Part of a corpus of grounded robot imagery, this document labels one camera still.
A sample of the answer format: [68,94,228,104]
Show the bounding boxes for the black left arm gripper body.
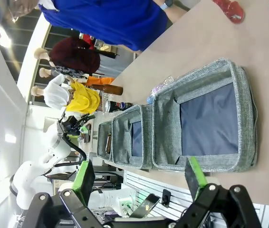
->
[62,115,80,136]

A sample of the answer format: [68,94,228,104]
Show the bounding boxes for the crushed clear plastic bottle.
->
[146,75,176,105]

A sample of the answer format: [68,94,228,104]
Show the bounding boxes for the red crushed soda can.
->
[212,0,245,24]

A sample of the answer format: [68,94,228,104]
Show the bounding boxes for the person's bare forearm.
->
[153,0,192,23]

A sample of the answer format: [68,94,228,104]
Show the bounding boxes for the large grey fabric basket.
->
[152,57,259,173]

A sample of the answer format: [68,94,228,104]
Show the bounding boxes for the yellow skirt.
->
[65,82,101,114]

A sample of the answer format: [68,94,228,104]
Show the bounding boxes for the brown glass bottle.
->
[105,133,113,154]
[90,83,124,96]

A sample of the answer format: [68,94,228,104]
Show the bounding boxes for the black phone holder clip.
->
[161,189,172,209]

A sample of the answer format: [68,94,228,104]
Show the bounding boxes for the mannequin with white blouse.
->
[31,73,73,110]

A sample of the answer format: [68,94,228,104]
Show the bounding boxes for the orange trousers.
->
[84,76,115,86]

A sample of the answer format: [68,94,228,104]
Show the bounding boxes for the white slotted aluminium panel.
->
[122,170,269,228]

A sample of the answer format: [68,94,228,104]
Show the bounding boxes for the mannequin with patterned blouse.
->
[38,65,89,79]

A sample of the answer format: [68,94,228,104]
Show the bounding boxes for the black smartphone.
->
[129,193,161,219]

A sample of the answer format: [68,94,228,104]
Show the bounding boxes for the mannequin with dark red garment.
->
[34,37,101,75]

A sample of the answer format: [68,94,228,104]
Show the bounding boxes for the person in blue shirt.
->
[6,0,171,52]

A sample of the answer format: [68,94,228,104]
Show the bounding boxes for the light blue wrist watch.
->
[160,0,174,10]

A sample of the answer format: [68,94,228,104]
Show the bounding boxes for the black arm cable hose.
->
[63,134,87,166]

